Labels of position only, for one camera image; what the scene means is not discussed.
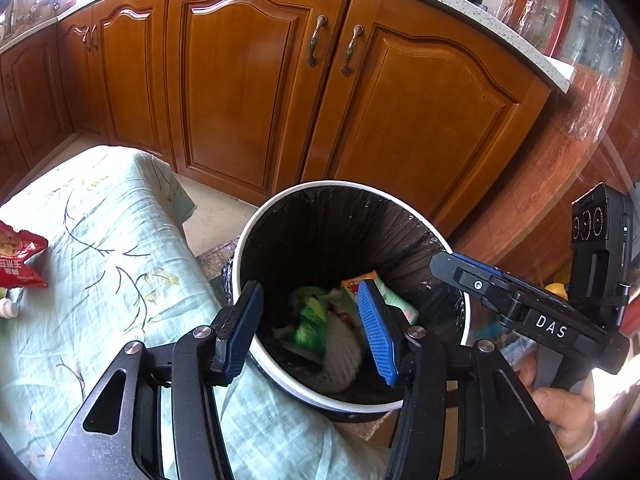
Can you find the yellow wrapper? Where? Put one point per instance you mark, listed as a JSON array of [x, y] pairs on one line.
[[367, 278]]

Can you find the small white object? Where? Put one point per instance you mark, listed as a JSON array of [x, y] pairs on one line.
[[7, 308]]

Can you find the green snack wrapper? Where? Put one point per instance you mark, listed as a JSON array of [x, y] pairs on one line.
[[310, 327]]

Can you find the red snack packet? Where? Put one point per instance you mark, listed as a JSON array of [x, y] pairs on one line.
[[20, 260]]

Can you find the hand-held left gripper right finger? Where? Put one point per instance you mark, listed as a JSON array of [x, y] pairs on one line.
[[377, 332]]

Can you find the green floral tablecloth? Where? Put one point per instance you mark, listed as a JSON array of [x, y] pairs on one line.
[[100, 210]]

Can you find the white bin with black liner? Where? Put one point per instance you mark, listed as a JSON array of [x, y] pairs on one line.
[[340, 230]]

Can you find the person's right forearm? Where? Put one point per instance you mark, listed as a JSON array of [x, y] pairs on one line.
[[587, 460]]

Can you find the person's right hand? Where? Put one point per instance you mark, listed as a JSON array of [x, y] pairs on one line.
[[560, 412]]

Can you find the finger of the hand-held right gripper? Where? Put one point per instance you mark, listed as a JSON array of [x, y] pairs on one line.
[[470, 282], [477, 262]]

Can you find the large white foam net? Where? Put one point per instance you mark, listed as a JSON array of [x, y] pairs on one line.
[[342, 356]]

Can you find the green drink carton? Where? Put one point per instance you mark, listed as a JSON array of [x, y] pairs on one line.
[[404, 306]]

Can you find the wooden glass cabinet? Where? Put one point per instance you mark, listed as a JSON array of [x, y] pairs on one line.
[[575, 110]]

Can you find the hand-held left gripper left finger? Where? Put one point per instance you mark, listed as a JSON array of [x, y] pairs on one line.
[[241, 342]]

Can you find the wooden lower cabinets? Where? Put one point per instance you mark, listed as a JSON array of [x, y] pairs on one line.
[[240, 85]]

